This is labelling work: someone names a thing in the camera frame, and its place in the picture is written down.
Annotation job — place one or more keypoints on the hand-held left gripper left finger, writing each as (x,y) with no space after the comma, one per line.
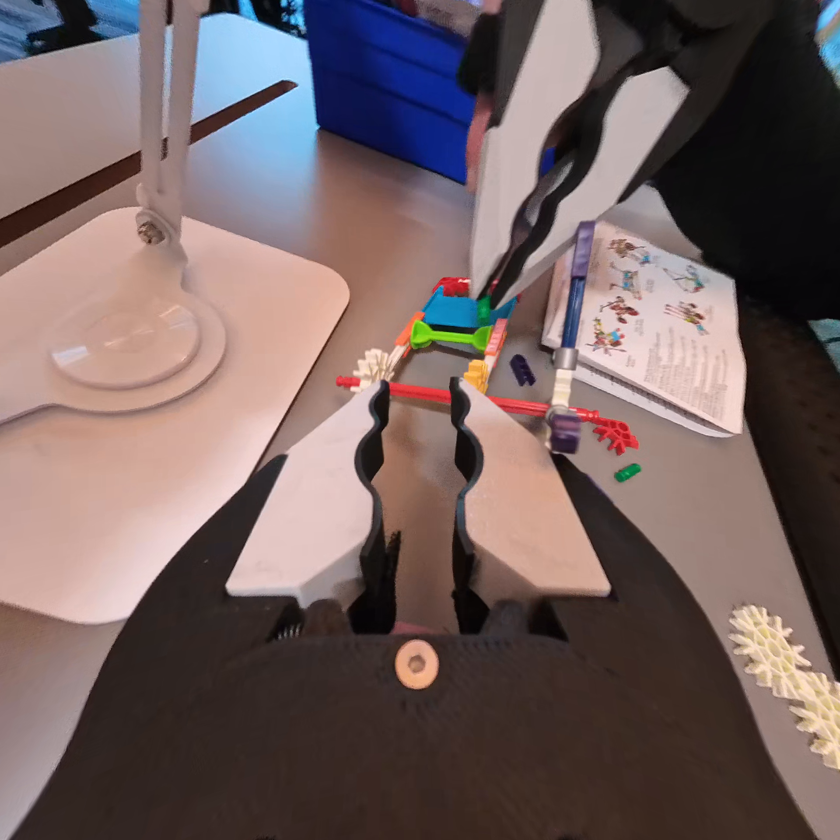
(302,525)

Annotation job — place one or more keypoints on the person's right forearm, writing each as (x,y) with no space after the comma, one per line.
(774,249)

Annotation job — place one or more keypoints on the blue plastic bin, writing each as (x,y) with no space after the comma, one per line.
(380,79)

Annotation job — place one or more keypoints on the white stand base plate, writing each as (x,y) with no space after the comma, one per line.
(262,394)

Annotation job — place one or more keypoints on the white snowflake toy connector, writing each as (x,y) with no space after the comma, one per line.
(764,646)
(820,722)

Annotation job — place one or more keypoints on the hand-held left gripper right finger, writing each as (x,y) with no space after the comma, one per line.
(531,525)

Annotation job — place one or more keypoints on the red toy fan connector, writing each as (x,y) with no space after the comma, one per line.
(620,438)

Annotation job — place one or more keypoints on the person's right hand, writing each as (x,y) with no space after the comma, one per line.
(479,144)

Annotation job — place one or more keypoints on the toy instruction booklet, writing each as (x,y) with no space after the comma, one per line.
(656,341)

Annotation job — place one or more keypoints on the blue rod cross white hub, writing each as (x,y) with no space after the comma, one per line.
(575,308)

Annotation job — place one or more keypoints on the colourful toy cart frame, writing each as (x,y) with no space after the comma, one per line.
(453,313)

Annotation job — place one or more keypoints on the stand foot bracket with dome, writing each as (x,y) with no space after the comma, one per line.
(124,341)

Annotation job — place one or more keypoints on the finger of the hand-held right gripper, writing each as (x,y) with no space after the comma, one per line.
(630,144)
(525,98)

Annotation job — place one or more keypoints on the purple toy clip connector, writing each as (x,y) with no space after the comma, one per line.
(523,371)

